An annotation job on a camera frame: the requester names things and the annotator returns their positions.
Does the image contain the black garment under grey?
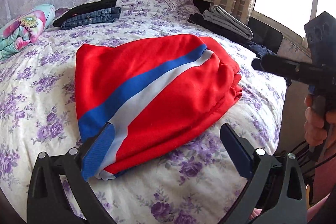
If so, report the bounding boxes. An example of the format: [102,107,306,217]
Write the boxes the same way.
[188,14,283,57]

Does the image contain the purple floral bedspread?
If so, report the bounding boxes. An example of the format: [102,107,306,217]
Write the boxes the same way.
[1,0,287,223]

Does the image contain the folded grey garment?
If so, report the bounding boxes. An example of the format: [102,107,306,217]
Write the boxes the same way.
[202,5,253,40]

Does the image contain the red track pants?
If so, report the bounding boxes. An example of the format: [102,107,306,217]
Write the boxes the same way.
[75,34,242,180]

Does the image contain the folded blue jeans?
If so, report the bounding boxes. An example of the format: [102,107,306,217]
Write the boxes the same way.
[61,7,121,30]

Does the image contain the dark navy garment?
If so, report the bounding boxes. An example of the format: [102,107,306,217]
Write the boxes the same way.
[250,44,292,87]

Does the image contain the folded black pants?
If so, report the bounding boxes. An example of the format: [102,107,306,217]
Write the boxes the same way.
[53,0,117,27]

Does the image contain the folded floral teal blanket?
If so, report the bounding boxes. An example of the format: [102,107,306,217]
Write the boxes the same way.
[1,4,55,60]

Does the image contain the right hand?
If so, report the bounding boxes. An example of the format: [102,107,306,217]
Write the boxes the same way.
[304,95,336,149]

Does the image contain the black camera box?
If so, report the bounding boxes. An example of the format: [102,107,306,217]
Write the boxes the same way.
[304,11,336,69]

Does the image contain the black cable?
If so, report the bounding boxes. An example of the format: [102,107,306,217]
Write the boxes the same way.
[278,129,336,180]

